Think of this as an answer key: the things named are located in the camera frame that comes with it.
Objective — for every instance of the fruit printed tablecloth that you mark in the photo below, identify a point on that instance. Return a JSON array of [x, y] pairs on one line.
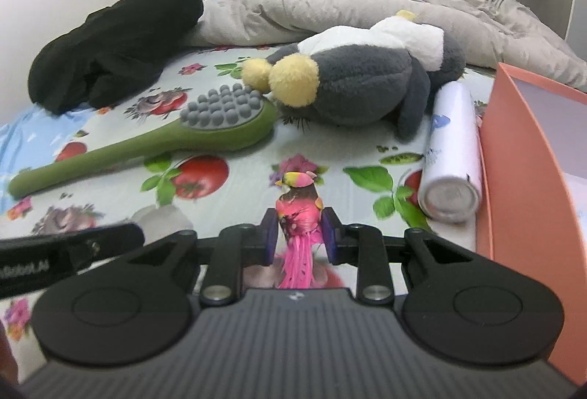
[[238, 206]]

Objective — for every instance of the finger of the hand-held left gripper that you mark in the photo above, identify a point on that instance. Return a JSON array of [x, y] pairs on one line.
[[91, 245]]

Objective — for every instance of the grey duvet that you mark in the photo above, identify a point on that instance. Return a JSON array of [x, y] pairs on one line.
[[298, 9]]

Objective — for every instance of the white spray can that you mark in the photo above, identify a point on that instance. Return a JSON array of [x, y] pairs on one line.
[[449, 142]]

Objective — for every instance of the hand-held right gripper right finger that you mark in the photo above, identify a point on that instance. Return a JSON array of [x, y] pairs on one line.
[[330, 238]]

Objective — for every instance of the black clothing pile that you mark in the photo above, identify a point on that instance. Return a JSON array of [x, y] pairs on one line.
[[114, 46]]

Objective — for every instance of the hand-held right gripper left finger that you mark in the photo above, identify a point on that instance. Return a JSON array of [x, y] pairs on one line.
[[270, 238]]

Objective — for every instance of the grey white penguin plush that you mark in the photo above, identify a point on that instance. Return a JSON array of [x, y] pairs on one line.
[[357, 78]]

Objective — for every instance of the light blue bed sheet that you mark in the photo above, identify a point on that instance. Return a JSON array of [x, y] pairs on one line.
[[18, 133]]

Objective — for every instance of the orange cardboard box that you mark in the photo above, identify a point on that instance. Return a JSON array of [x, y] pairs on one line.
[[518, 179]]

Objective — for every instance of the green massage brush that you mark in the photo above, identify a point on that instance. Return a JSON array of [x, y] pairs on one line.
[[137, 147]]

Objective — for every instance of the pink feathered bird toy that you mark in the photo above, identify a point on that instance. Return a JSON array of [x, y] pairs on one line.
[[298, 215]]

